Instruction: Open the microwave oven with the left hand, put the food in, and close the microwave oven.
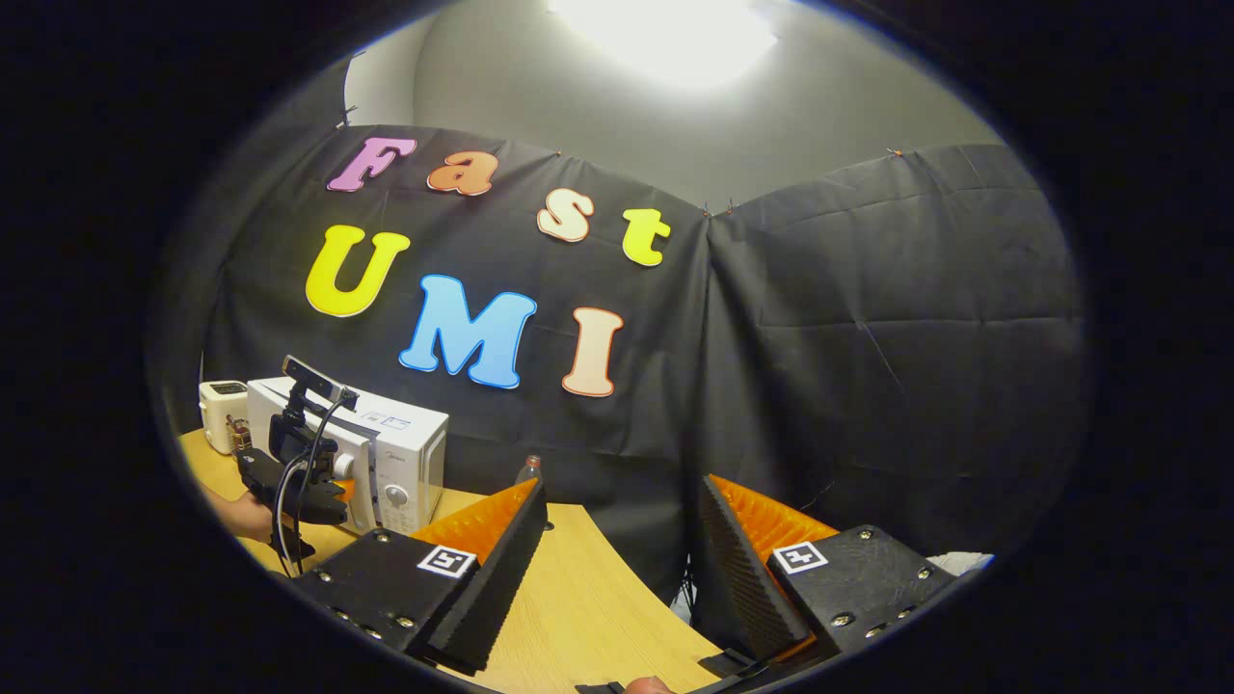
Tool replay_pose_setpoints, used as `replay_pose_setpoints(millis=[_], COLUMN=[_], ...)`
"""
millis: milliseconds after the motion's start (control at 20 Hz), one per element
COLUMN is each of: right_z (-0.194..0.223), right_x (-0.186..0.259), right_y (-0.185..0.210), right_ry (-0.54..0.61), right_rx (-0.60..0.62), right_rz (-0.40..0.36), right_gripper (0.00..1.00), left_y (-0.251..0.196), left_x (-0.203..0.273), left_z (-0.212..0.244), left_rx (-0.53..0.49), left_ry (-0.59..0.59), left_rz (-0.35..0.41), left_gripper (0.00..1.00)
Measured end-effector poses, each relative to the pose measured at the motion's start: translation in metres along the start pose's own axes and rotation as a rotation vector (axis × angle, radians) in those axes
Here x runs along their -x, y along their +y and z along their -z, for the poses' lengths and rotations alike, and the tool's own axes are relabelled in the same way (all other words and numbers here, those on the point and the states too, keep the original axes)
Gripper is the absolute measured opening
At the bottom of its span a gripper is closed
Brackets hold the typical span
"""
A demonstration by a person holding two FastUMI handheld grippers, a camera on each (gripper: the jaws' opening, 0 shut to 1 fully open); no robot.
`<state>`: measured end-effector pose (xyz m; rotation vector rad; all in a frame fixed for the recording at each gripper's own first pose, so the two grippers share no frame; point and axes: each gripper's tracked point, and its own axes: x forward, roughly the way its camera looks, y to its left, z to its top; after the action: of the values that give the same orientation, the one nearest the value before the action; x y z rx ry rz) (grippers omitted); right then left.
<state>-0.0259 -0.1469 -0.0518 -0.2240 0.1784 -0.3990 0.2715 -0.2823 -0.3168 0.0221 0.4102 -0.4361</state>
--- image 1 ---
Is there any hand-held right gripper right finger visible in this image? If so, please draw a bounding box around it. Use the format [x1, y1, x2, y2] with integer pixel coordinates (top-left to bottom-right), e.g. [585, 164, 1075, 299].
[696, 474, 951, 666]

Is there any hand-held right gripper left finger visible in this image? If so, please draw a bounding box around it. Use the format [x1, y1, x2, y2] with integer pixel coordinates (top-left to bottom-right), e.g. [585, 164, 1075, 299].
[289, 477, 549, 676]

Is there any white microwave oven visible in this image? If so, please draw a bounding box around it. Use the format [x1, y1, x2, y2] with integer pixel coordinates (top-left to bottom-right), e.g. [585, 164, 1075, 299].
[246, 376, 450, 536]

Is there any white toaster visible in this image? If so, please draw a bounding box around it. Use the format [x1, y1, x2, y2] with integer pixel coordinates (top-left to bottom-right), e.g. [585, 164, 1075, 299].
[198, 379, 252, 456]

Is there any black cable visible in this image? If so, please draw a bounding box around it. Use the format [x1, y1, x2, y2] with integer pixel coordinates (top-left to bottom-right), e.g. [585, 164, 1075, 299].
[273, 393, 350, 572]

